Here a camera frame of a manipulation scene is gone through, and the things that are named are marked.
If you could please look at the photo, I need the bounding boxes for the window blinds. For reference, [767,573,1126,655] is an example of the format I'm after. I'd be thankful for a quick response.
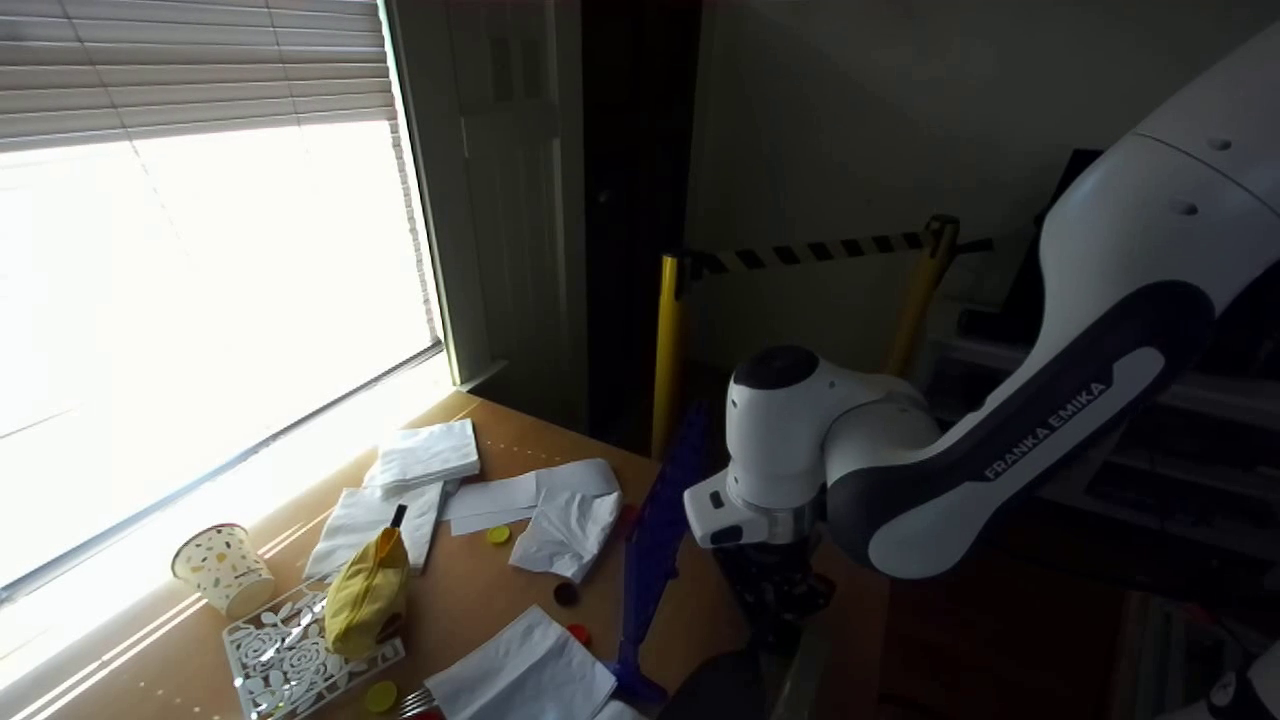
[0,0,392,151]

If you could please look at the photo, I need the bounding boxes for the white napkin stack far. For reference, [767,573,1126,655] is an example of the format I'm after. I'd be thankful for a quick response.
[365,418,479,497]

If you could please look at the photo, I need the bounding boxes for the white napkin near spatula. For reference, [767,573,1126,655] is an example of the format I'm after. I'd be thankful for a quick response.
[426,608,645,720]

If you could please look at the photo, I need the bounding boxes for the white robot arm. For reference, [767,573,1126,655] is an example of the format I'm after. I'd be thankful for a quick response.
[684,28,1280,646]

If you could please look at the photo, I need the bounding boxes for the dark game disc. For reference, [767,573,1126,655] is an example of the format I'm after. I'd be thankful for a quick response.
[553,581,581,608]

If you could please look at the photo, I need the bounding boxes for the yellow pouch bag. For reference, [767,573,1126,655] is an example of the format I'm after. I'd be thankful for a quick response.
[326,506,409,661]

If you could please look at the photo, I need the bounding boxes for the yellow barrier post right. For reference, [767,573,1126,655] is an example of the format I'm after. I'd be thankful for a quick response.
[883,217,959,374]

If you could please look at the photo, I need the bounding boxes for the dark shelf unit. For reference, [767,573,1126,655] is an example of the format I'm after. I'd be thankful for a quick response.
[915,142,1280,565]

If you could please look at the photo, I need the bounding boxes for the yellow barrier post left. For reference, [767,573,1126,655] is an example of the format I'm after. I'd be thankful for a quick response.
[654,257,684,460]

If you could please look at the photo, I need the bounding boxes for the yellow barrier post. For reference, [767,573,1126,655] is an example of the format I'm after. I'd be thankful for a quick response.
[654,257,684,460]
[883,217,959,374]

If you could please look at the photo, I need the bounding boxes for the yellow game disc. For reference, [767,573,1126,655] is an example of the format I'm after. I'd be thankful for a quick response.
[486,526,512,549]

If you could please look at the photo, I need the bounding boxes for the black yellow striped barrier tape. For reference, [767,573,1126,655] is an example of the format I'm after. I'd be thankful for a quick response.
[681,230,931,278]

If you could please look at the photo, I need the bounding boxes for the white napkin near cup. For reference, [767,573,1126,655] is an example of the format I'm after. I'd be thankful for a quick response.
[304,486,440,581]

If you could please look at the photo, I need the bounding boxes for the crumpled white cloth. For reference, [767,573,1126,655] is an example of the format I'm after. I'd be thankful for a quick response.
[446,457,622,583]

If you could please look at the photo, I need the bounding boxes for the red game disc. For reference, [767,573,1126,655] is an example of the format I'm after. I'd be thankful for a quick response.
[568,625,596,646]

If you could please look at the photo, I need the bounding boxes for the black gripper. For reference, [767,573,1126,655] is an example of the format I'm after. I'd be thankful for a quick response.
[723,538,838,653]

